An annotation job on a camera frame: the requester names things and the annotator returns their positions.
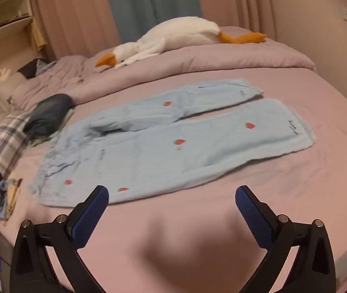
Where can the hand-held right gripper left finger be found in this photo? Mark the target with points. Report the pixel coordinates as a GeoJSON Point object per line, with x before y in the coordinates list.
{"type": "Point", "coordinates": [89, 215]}

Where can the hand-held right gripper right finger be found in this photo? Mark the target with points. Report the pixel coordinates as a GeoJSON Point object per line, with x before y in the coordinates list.
{"type": "Point", "coordinates": [254, 215]}

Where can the light blue strawberry pants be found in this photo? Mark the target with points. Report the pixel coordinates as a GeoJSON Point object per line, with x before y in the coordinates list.
{"type": "Point", "coordinates": [161, 146]}

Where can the plaid pillow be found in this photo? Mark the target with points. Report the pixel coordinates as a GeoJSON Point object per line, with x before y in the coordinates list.
{"type": "Point", "coordinates": [2, 146]}

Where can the dark grey folded cloth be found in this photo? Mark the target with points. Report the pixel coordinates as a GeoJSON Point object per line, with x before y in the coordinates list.
{"type": "Point", "coordinates": [48, 113]}

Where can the black cloth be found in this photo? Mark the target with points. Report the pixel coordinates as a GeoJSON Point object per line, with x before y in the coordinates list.
{"type": "Point", "coordinates": [30, 68]}

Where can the pink quilt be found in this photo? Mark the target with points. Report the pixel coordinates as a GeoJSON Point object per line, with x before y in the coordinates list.
{"type": "Point", "coordinates": [207, 58]}

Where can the pink curtain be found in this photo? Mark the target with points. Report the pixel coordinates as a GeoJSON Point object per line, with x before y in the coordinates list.
{"type": "Point", "coordinates": [231, 0]}
{"type": "Point", "coordinates": [75, 12]}

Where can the white goose plush toy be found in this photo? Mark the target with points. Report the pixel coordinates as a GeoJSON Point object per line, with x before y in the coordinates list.
{"type": "Point", "coordinates": [176, 33]}

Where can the blue curtain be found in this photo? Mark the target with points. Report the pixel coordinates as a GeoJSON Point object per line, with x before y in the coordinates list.
{"type": "Point", "coordinates": [149, 0]}

